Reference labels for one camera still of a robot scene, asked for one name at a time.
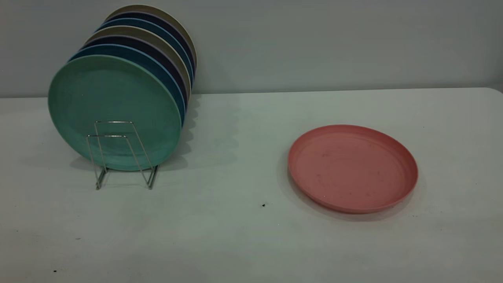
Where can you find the blue plate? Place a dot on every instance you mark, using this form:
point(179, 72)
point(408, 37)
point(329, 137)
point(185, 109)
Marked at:
point(157, 66)
point(154, 26)

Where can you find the dark purple plate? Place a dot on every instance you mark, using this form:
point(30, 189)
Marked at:
point(151, 47)
point(162, 21)

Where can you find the pink plate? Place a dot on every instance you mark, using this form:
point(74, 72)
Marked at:
point(353, 169)

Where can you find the beige plate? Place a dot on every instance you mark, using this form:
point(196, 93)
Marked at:
point(137, 33)
point(157, 11)

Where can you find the green plate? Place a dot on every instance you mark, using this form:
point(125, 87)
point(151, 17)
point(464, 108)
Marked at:
point(118, 98)

